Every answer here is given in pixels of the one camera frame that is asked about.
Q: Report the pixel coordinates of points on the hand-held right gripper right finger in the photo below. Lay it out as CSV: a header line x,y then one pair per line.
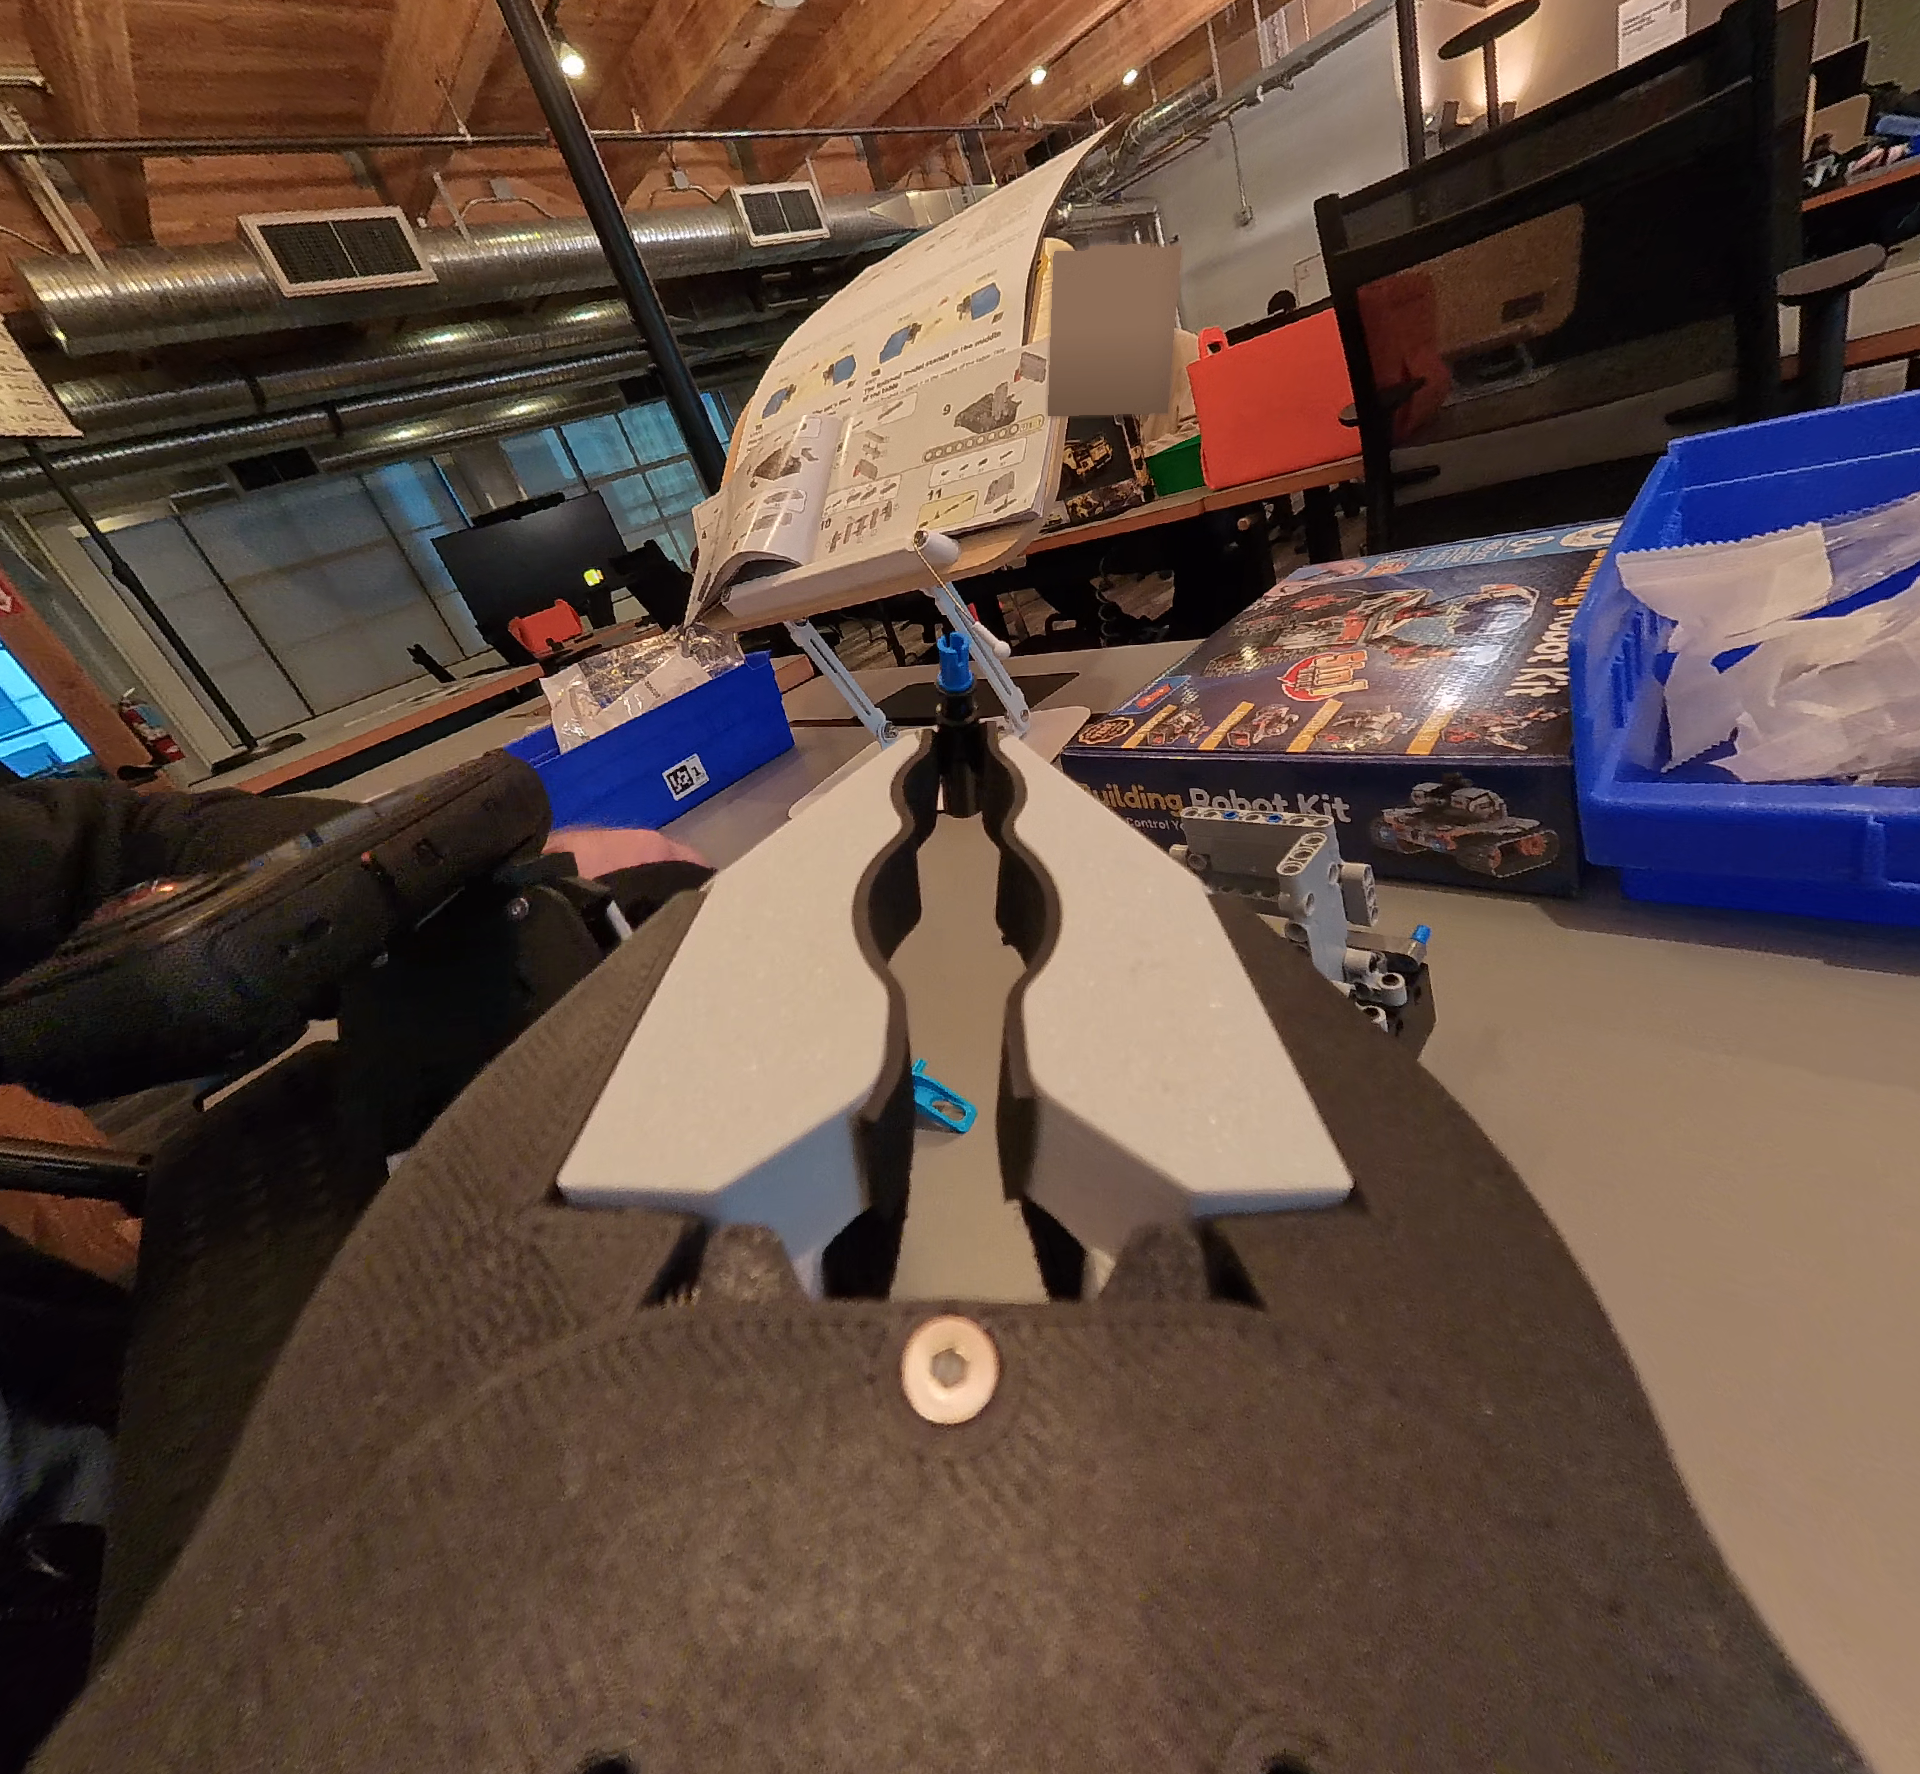
x,y
1169,1056

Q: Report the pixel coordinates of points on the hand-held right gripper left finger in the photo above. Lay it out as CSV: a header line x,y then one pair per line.
x,y
751,1056

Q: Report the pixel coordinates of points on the black connector pin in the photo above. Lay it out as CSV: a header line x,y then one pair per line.
x,y
958,754

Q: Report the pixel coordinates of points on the blue connector pin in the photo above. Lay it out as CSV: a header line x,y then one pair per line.
x,y
956,664

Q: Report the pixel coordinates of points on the blue plastic bin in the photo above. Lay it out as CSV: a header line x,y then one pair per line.
x,y
1740,844
660,754

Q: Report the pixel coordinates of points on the person's left forearm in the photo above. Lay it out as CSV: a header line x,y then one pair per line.
x,y
181,831

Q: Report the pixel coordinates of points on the person's left hand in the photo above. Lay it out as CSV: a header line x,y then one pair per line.
x,y
592,816

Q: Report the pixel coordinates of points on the clear plastic bag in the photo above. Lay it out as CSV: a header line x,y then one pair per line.
x,y
630,679

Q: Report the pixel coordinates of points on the robot kit box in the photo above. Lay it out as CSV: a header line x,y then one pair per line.
x,y
1350,696

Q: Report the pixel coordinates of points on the white book stand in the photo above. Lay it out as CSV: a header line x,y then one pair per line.
x,y
901,634

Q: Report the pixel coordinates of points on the black perforated panel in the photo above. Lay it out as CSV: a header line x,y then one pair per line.
x,y
270,921

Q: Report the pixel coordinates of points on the computer monitor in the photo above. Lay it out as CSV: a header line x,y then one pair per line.
x,y
535,568

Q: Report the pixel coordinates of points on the red panel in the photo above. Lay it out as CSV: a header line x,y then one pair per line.
x,y
1276,395

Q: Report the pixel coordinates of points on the instruction booklet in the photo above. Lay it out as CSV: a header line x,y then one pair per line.
x,y
901,365

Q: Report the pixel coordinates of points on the white air vent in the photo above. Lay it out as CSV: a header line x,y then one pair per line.
x,y
782,211
337,247

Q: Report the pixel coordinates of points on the black mesh chair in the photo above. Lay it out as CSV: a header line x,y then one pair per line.
x,y
1560,275

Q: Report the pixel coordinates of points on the black steel pillar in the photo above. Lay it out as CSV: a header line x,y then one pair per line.
x,y
586,155

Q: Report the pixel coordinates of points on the hanging sign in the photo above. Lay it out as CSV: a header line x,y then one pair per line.
x,y
32,380

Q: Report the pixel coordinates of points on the cyan frame piece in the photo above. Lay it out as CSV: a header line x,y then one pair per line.
x,y
945,1097

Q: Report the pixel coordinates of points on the black base plate assembly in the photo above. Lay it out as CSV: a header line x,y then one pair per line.
x,y
1335,921

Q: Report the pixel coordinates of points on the silver air duct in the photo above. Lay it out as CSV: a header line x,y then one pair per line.
x,y
541,275

